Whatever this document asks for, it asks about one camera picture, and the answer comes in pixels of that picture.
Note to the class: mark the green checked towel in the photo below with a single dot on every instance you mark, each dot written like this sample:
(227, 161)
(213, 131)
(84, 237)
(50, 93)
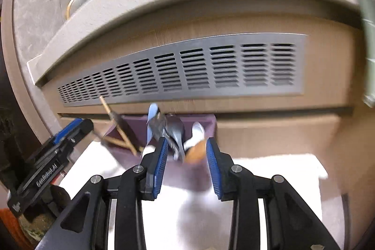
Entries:
(367, 33)

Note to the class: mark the purple utensil container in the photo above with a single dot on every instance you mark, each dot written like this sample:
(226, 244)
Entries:
(205, 121)

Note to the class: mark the yellow-rimmed glass lid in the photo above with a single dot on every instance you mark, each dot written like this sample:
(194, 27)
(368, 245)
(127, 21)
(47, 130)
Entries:
(77, 2)

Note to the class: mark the white textured cloth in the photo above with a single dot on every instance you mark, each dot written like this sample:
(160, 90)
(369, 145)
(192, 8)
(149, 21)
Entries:
(278, 173)

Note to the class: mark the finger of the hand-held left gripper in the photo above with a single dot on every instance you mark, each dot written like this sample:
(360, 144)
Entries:
(68, 130)
(83, 131)

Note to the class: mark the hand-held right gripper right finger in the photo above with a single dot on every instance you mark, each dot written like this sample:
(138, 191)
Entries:
(213, 171)

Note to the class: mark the white ceramic spoon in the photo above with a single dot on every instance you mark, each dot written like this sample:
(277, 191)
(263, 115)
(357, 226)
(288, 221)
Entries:
(198, 130)

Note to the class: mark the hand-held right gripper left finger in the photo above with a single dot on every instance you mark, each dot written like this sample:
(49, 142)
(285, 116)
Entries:
(160, 168)

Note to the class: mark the blue-grey spoon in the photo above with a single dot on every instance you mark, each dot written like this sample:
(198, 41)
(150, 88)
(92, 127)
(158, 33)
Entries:
(153, 112)

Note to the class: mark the dark grey curved spoon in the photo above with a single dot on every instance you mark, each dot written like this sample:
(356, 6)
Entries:
(175, 130)

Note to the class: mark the grey vent grille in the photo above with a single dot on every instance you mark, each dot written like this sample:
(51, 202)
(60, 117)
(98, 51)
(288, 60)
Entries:
(190, 68)

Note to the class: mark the brown wooden spoon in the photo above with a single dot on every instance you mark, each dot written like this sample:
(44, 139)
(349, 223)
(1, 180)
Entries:
(195, 152)

